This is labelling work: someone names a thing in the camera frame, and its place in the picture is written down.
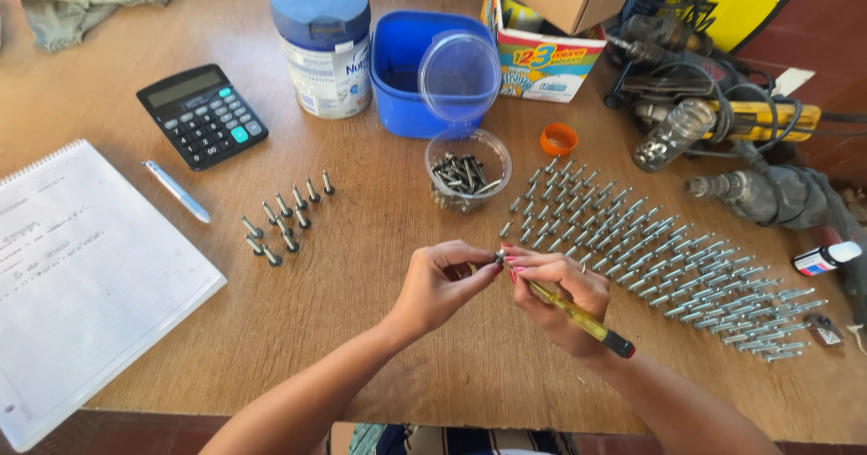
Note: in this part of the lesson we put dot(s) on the person's right hand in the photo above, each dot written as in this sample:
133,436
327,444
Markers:
569,299

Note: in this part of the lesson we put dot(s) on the person's left hand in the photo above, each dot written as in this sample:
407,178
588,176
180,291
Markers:
433,292

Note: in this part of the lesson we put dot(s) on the small dark screw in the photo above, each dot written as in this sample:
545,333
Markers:
500,258

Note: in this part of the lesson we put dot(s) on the rows of silver screws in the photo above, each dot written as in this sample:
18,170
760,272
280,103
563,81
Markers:
650,258

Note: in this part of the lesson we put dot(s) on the clear round plastic container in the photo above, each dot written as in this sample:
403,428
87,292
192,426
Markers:
440,198

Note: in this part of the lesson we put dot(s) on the pile of dark screws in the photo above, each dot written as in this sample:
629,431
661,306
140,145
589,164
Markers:
464,174

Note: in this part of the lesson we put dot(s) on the person's striped clothing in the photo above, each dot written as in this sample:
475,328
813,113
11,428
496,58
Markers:
467,440

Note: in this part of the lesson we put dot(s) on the orange plastic cap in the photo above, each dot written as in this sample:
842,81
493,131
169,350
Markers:
559,140

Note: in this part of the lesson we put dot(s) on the group of black-headed screws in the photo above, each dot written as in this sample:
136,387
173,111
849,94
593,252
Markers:
283,221

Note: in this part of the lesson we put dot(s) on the clear plastic bottle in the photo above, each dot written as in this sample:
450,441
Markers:
670,137

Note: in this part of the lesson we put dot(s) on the blue plastic tub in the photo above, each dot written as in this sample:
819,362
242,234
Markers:
399,99

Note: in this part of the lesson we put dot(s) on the clear round plastic lid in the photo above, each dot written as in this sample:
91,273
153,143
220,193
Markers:
460,76

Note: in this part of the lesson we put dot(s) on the colourful printed carton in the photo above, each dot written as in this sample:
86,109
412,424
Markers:
548,69

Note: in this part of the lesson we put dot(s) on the grey dusty electric drill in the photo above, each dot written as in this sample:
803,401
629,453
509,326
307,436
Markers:
779,194

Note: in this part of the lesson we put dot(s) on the small white glue bottle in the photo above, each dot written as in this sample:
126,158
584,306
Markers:
823,257

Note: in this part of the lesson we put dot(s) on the small dark tag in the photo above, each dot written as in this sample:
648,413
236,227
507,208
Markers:
825,331

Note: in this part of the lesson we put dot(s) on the formula tin with blue lid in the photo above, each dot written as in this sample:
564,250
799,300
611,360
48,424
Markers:
325,55

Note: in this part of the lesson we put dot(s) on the yellow power tool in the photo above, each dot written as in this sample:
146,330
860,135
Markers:
765,120

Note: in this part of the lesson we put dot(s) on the dark electric drill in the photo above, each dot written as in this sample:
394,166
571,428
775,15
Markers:
657,42

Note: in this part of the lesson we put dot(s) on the silver pen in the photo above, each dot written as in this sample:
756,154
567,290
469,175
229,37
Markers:
176,191

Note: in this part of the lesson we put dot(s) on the black desk calculator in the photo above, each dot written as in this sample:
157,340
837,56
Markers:
203,116

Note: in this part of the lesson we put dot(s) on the white paper piece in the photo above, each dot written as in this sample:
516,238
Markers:
794,81

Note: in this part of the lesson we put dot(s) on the yellow and black bag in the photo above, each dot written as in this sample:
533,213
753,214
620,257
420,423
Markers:
731,1

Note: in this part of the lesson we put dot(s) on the white spiral notebook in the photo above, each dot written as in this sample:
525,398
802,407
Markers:
88,292

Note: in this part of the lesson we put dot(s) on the grey crumpled cloth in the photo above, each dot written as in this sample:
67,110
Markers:
88,1

